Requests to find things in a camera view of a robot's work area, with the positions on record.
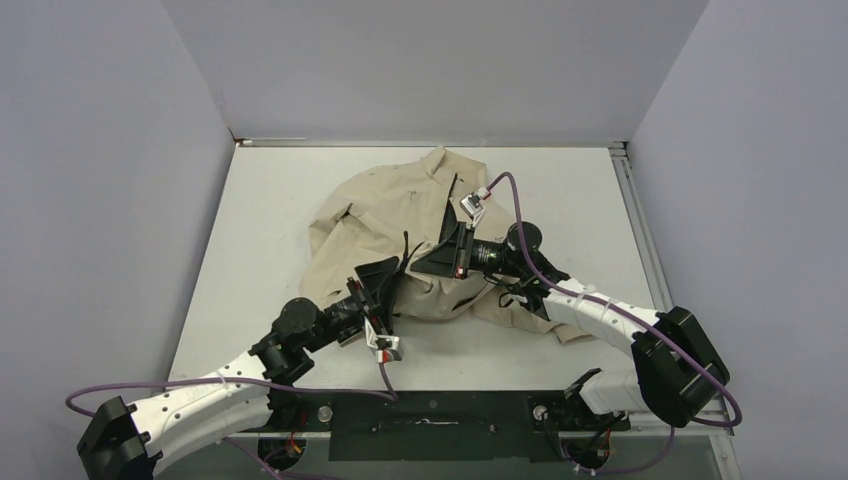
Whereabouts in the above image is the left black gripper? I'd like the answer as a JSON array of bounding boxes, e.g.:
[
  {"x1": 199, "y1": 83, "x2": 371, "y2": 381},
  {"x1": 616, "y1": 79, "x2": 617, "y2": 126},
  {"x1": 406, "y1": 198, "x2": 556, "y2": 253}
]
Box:
[{"x1": 303, "y1": 256, "x2": 402, "y2": 353}]

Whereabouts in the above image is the aluminium frame rail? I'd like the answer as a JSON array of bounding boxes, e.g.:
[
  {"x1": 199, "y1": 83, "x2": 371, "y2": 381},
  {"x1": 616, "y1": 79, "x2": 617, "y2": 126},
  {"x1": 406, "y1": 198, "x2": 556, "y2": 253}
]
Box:
[{"x1": 609, "y1": 143, "x2": 743, "y2": 429}]

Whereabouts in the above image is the beige zip jacket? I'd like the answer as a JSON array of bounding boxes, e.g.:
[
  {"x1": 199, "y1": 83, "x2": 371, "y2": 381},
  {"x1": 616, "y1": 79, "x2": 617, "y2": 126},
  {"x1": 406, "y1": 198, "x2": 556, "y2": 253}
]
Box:
[{"x1": 299, "y1": 147, "x2": 584, "y2": 343}]

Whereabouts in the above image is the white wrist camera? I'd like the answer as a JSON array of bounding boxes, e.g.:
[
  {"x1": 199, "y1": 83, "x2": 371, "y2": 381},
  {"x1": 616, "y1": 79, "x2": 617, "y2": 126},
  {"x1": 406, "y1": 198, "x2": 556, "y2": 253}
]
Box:
[
  {"x1": 363, "y1": 320, "x2": 403, "y2": 364},
  {"x1": 459, "y1": 188, "x2": 490, "y2": 226}
]

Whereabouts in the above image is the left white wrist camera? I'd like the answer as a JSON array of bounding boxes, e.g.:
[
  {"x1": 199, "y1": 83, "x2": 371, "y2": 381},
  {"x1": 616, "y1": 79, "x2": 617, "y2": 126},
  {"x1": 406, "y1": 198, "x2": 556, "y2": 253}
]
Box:
[{"x1": 363, "y1": 320, "x2": 403, "y2": 364}]

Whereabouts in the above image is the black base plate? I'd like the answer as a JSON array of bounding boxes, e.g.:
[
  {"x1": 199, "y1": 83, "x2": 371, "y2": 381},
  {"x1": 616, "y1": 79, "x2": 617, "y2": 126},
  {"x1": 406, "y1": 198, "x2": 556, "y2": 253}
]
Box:
[{"x1": 253, "y1": 390, "x2": 631, "y2": 469}]

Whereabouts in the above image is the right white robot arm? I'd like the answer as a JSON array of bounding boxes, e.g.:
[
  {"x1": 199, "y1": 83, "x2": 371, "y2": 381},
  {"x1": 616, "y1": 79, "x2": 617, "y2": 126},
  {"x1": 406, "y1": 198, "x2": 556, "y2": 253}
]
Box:
[{"x1": 411, "y1": 206, "x2": 729, "y2": 428}]

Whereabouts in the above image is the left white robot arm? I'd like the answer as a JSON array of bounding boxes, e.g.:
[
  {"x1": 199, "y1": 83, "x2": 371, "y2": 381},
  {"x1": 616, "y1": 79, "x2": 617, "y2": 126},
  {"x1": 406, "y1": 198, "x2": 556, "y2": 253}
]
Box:
[{"x1": 77, "y1": 256, "x2": 409, "y2": 479}]

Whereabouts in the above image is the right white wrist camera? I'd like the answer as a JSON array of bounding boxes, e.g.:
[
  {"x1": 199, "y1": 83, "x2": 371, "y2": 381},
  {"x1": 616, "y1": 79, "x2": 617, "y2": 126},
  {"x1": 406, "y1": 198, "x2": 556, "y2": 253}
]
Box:
[{"x1": 459, "y1": 188, "x2": 490, "y2": 226}]

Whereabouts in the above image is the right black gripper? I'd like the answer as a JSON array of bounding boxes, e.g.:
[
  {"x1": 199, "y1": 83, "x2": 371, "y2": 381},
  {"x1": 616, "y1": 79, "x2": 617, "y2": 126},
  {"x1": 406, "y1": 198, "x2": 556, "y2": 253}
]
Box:
[{"x1": 411, "y1": 222, "x2": 525, "y2": 280}]

